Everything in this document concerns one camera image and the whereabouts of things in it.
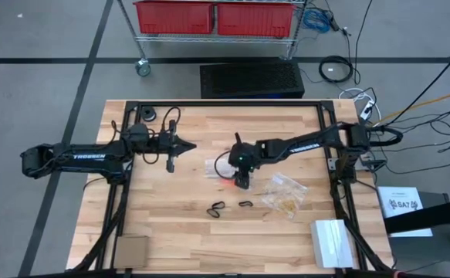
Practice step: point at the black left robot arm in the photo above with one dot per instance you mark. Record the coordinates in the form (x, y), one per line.
(62, 156)

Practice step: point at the grey side table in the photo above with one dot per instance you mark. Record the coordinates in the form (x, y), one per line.
(413, 251)

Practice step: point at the white power strip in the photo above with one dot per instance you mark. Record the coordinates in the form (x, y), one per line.
(367, 110)

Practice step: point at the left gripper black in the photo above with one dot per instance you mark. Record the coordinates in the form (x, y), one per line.
(170, 143)

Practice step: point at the black metal table frame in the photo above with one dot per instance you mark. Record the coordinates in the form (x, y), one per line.
(209, 103)

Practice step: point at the tape roll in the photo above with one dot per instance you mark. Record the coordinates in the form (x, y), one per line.
(142, 114)

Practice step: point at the black power brick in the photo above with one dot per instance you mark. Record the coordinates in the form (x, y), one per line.
(333, 21)

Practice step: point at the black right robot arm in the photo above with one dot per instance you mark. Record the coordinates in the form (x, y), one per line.
(278, 148)

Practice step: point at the white paper sheet SA7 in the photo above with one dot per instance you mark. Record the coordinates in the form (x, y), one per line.
(392, 193)

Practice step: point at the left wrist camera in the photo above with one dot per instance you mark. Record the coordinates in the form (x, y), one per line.
(172, 126)

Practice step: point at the black perforated floor mat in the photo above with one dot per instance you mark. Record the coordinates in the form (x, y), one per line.
(251, 79)

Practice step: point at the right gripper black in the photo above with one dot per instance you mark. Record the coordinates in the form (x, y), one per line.
(244, 158)

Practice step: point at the orange rubber band bundle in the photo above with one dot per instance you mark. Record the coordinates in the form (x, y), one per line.
(227, 183)

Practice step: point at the black metal beam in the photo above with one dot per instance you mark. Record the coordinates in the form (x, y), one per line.
(425, 218)

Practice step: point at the white box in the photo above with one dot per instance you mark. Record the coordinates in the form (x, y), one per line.
(330, 243)

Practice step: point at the brown cardboard piece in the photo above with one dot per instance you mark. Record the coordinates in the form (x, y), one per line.
(131, 251)

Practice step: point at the black binder clip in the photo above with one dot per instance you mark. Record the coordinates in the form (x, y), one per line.
(240, 204)

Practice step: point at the red plastic bin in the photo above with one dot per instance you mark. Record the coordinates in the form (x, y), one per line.
(255, 19)
(174, 17)

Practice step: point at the yellow rubber band bundle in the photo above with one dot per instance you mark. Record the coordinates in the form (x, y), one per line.
(288, 204)

